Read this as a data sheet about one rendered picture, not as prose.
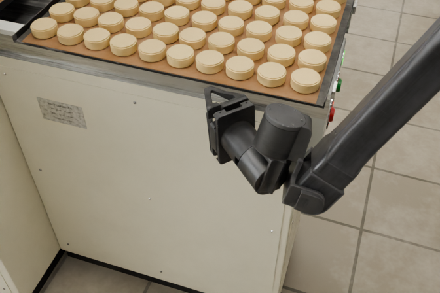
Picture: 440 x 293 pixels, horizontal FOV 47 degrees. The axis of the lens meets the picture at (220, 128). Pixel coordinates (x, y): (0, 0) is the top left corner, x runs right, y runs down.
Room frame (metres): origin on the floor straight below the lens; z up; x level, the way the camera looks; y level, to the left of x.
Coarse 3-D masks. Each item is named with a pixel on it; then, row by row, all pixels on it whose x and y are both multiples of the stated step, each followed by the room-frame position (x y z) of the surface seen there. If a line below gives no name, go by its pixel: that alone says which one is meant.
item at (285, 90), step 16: (288, 0) 0.97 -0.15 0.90; (320, 0) 0.97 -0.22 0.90; (48, 16) 0.90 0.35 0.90; (224, 16) 0.90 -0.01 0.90; (208, 32) 0.84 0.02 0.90; (272, 32) 0.84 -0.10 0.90; (304, 32) 0.84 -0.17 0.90; (336, 32) 0.84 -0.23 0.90; (64, 48) 0.79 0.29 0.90; (80, 48) 0.79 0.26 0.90; (208, 48) 0.79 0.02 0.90; (304, 48) 0.79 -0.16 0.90; (144, 64) 0.74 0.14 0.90; (160, 64) 0.74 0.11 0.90; (192, 64) 0.74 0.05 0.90; (224, 64) 0.74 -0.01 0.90; (256, 64) 0.74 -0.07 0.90; (208, 80) 0.69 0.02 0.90; (224, 80) 0.69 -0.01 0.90; (240, 80) 0.69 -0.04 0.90; (256, 80) 0.69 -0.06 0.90; (288, 80) 0.69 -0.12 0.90; (320, 80) 0.69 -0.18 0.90; (288, 96) 0.65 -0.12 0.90; (304, 96) 0.65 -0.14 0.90
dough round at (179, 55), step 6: (174, 48) 0.76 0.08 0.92; (180, 48) 0.76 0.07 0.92; (186, 48) 0.76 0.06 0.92; (168, 54) 0.74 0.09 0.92; (174, 54) 0.74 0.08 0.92; (180, 54) 0.74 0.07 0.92; (186, 54) 0.74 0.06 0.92; (192, 54) 0.74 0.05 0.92; (168, 60) 0.74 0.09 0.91; (174, 60) 0.73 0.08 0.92; (180, 60) 0.73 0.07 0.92; (186, 60) 0.73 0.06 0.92; (192, 60) 0.74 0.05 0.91; (174, 66) 0.73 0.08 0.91; (180, 66) 0.73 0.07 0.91; (186, 66) 0.73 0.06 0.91
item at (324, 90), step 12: (60, 0) 0.97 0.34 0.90; (348, 0) 0.97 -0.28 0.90; (48, 12) 0.92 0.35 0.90; (348, 12) 0.92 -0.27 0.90; (12, 36) 0.81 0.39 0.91; (24, 36) 0.83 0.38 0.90; (48, 48) 0.79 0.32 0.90; (336, 48) 0.79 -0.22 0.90; (108, 60) 0.75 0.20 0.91; (336, 60) 0.73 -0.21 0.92; (156, 72) 0.72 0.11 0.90; (216, 84) 0.68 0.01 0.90; (324, 84) 0.68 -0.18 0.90; (276, 96) 0.65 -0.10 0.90; (324, 96) 0.65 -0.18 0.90
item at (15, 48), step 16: (0, 32) 0.86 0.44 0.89; (0, 48) 0.87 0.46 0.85; (16, 48) 0.85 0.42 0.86; (32, 48) 0.84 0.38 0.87; (64, 64) 0.82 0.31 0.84; (80, 64) 0.81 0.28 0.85; (96, 64) 0.80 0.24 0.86; (112, 64) 0.79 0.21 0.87; (144, 80) 0.77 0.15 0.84; (160, 80) 0.76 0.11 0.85; (176, 80) 0.75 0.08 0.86; (192, 80) 0.73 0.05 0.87; (256, 96) 0.70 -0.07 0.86; (304, 112) 0.67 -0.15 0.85; (320, 112) 0.66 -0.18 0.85
